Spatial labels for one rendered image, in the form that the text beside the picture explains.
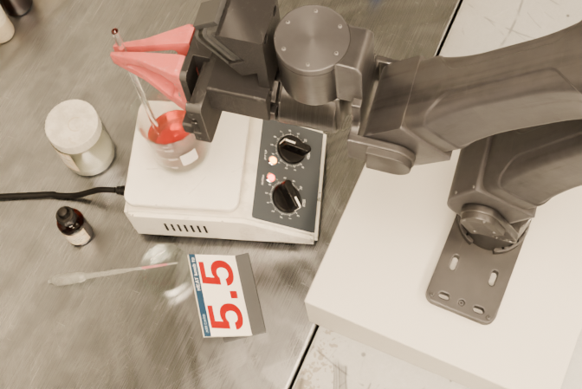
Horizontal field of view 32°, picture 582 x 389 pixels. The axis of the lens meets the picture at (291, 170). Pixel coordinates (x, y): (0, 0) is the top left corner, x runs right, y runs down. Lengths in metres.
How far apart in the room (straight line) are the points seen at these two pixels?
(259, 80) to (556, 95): 0.24
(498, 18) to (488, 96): 0.49
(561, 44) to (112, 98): 0.64
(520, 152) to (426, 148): 0.08
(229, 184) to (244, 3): 0.30
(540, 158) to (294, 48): 0.21
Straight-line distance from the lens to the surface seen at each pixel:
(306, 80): 0.75
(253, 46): 0.75
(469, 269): 1.00
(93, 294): 1.11
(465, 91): 0.74
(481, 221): 0.88
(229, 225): 1.04
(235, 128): 1.05
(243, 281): 1.07
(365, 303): 0.99
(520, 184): 0.84
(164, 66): 0.83
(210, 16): 0.76
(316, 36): 0.75
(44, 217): 1.15
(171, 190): 1.03
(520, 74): 0.71
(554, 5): 1.23
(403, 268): 1.00
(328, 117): 0.81
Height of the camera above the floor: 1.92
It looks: 66 degrees down
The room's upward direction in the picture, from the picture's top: 11 degrees counter-clockwise
